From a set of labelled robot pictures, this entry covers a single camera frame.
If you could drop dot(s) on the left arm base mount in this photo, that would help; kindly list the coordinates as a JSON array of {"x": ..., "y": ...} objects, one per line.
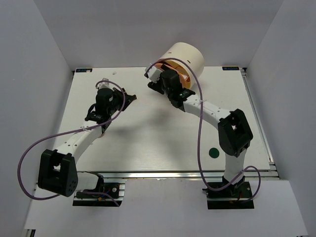
[{"x": 103, "y": 191}]

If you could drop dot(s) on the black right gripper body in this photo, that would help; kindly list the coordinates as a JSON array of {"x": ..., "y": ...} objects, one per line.
[{"x": 159, "y": 87}]

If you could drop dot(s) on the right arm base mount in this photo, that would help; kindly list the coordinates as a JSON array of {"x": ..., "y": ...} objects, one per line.
[{"x": 235, "y": 196}]

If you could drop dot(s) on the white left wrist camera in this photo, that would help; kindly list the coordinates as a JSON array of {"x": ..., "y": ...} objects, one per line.
[{"x": 104, "y": 83}]

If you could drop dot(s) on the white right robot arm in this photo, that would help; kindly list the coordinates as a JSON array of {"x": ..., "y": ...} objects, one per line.
[{"x": 234, "y": 132}]

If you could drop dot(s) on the orange top drawer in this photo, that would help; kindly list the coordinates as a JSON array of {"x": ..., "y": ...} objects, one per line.
[{"x": 172, "y": 65}]

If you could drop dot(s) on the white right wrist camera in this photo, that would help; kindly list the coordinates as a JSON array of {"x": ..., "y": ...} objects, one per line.
[{"x": 154, "y": 72}]

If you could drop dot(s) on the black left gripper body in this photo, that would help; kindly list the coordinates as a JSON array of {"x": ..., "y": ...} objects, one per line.
[{"x": 117, "y": 99}]

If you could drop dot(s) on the blue corner label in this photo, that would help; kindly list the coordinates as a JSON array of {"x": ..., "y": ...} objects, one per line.
[
  {"x": 83, "y": 70},
  {"x": 230, "y": 68}
]

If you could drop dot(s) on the blue left corner label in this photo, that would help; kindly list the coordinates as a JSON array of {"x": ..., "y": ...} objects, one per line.
[{"x": 83, "y": 70}]

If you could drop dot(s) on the blue right corner label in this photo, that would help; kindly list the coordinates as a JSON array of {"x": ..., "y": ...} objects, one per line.
[{"x": 230, "y": 68}]

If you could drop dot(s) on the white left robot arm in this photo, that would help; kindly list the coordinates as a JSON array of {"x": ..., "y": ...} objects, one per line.
[{"x": 57, "y": 170}]

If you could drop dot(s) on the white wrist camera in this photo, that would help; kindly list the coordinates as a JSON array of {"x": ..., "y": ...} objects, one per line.
[
  {"x": 104, "y": 83},
  {"x": 154, "y": 72}
]

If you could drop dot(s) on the cream cylindrical drawer organizer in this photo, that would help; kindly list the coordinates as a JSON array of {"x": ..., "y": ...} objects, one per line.
[{"x": 188, "y": 54}]

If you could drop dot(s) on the dark green round disc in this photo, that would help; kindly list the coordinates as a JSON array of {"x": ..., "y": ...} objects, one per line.
[{"x": 214, "y": 153}]

